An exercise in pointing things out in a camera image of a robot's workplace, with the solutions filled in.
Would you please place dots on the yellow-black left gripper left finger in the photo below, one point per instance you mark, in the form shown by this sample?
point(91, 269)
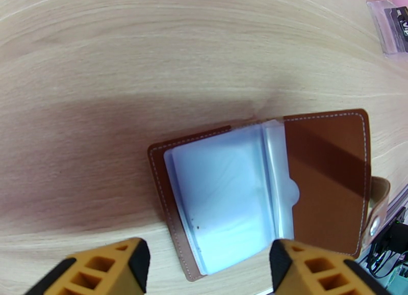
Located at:
point(105, 271)

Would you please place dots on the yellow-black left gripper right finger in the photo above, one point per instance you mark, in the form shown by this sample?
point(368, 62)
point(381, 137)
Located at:
point(312, 271)

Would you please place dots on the brown leather card holder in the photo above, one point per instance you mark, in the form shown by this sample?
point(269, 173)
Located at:
point(325, 182)

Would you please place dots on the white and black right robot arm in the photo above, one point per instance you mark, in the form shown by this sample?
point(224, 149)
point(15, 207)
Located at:
point(395, 240)

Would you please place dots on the clear acrylic card stand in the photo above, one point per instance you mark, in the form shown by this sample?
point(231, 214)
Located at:
point(379, 26)

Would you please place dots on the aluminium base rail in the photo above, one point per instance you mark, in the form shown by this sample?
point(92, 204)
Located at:
point(396, 205)

